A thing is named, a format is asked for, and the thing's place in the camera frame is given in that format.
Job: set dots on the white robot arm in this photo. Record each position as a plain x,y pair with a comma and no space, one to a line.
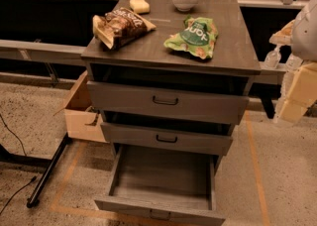
301,35

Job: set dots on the grey drawer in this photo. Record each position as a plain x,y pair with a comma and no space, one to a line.
166,139
167,103
164,185

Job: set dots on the brown chip bag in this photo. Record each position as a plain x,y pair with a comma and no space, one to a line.
119,27

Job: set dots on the black table leg base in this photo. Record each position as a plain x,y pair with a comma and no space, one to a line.
33,200

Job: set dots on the grey metal shelf rail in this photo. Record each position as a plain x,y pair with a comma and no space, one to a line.
41,52

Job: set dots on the grey top drawer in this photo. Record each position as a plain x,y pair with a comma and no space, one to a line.
167,103

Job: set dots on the clear bottle left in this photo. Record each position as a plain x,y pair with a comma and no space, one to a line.
272,58

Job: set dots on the yellow sponge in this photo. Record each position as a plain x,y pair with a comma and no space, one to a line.
140,6

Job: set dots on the green chip bag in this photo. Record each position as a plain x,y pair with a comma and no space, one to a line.
198,37

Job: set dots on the grey wooden drawer cabinet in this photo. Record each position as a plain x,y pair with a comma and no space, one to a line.
183,86

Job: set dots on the white gripper with cover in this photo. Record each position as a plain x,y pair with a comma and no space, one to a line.
305,35

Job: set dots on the grey middle drawer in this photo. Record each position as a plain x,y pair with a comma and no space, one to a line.
166,139

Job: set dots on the open cardboard box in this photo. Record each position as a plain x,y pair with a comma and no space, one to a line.
81,120

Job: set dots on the grey bottom drawer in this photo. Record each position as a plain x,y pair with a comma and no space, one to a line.
164,185

